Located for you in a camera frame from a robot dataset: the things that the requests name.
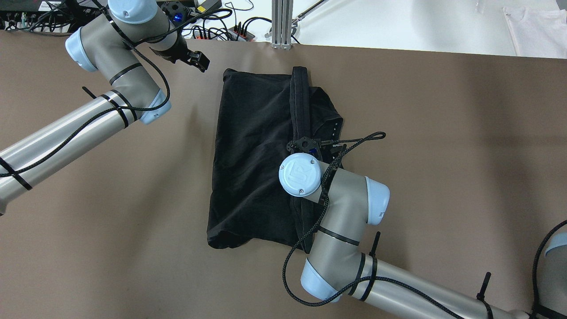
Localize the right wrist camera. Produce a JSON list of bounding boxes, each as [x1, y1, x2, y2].
[[286, 136, 346, 159]]

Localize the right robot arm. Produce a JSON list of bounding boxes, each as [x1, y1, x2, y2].
[[278, 153, 566, 319]]

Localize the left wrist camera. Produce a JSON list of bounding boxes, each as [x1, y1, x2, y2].
[[158, 0, 197, 23]]

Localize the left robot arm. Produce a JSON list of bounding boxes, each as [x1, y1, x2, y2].
[[0, 0, 210, 214]]

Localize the white folded shirt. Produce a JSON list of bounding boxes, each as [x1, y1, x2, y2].
[[502, 7, 567, 59]]

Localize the aluminium frame post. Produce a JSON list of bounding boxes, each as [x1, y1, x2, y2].
[[271, 0, 293, 50]]

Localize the grey orange usb hub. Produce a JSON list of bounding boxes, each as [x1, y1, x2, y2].
[[228, 26, 256, 42], [190, 26, 213, 40]]

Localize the black power adapter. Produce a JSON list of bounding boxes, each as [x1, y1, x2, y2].
[[196, 0, 221, 14]]

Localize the black printed t-shirt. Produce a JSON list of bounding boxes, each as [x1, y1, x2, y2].
[[206, 66, 343, 249]]

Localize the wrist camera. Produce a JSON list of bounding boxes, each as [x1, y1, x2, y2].
[[286, 136, 346, 159], [158, 0, 197, 23]]

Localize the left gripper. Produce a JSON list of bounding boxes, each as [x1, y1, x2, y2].
[[151, 34, 210, 73]]

